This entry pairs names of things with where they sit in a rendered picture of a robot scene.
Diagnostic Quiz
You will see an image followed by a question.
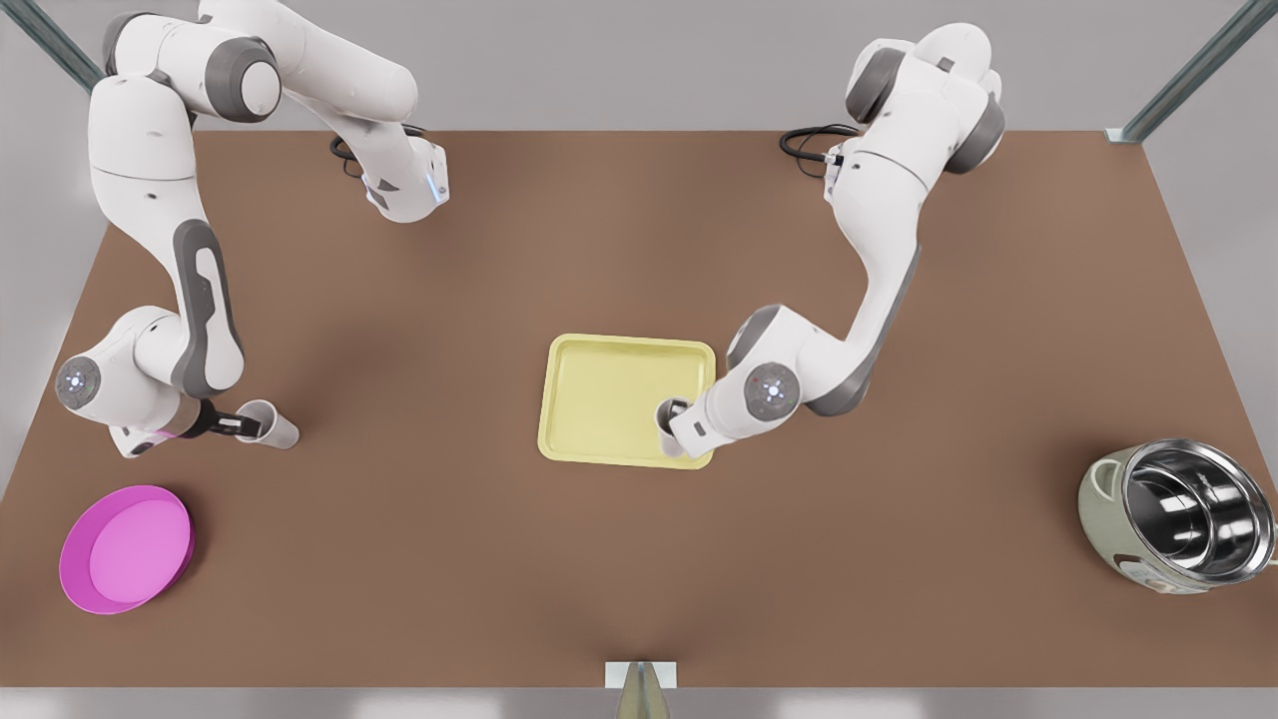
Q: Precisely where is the white IKEA cup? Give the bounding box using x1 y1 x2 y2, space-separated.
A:
654 398 692 460
236 399 301 450

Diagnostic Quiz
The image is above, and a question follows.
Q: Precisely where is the yellow rectangular tray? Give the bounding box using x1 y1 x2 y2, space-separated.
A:
537 334 718 470

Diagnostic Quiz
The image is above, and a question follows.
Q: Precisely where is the black cable loop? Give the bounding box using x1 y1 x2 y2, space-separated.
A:
779 124 862 182
329 125 430 182

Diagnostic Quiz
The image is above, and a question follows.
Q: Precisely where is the pink round bowl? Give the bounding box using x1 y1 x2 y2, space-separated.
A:
58 485 196 615

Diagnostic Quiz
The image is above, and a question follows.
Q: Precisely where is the green pot with steel inside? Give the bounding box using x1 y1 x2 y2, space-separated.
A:
1076 437 1278 597

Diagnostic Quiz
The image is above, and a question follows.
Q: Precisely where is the silver frame post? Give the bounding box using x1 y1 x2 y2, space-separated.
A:
0 0 104 93
605 660 678 719
1105 0 1278 145

